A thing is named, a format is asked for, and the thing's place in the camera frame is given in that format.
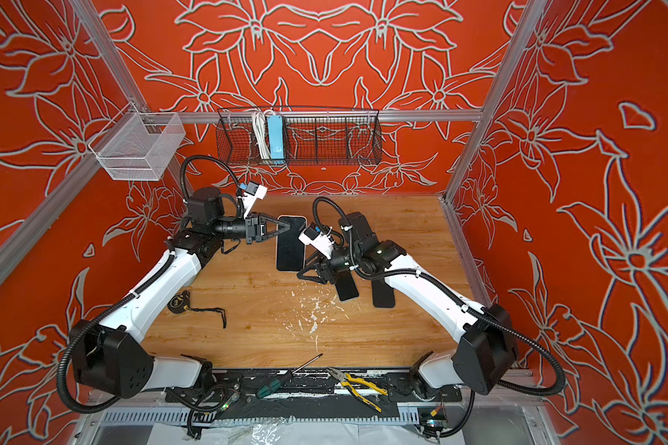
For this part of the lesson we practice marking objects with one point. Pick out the circuit board with wires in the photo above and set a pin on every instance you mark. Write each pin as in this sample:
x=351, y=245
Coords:
x=434, y=423

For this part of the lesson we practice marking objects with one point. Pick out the black phone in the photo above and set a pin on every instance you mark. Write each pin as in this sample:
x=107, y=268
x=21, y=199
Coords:
x=346, y=287
x=290, y=251

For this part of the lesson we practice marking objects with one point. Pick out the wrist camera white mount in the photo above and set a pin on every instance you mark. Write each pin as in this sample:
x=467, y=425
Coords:
x=249, y=193
x=321, y=241

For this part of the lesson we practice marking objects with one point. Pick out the black wire wall basket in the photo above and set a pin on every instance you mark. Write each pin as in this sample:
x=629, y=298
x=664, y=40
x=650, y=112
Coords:
x=312, y=136

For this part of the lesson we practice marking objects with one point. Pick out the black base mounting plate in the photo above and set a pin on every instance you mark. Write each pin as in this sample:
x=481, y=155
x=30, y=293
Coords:
x=313, y=382

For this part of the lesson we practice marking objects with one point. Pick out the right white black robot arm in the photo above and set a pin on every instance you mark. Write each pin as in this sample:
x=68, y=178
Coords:
x=486, y=343

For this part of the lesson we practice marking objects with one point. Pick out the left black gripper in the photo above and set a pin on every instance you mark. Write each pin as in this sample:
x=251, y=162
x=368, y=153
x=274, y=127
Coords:
x=256, y=231

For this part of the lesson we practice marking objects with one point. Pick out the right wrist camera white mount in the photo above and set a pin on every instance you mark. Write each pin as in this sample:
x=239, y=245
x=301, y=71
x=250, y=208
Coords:
x=321, y=241

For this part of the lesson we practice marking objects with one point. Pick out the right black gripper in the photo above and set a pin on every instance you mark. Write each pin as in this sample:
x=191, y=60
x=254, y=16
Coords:
x=327, y=265

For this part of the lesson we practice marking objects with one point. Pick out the green handled screwdriver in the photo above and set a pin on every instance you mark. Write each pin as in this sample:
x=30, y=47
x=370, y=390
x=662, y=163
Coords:
x=275, y=384

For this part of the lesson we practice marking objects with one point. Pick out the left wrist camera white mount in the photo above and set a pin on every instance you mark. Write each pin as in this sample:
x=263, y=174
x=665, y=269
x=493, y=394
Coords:
x=249, y=193

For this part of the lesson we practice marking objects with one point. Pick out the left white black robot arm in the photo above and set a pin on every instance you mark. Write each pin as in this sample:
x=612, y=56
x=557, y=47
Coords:
x=105, y=362

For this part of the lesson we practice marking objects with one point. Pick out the light blue box in basket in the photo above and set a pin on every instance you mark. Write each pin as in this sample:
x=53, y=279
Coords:
x=276, y=138

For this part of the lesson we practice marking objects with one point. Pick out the white mesh wall basket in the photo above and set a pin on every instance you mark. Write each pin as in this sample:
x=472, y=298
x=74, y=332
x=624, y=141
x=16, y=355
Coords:
x=133, y=150

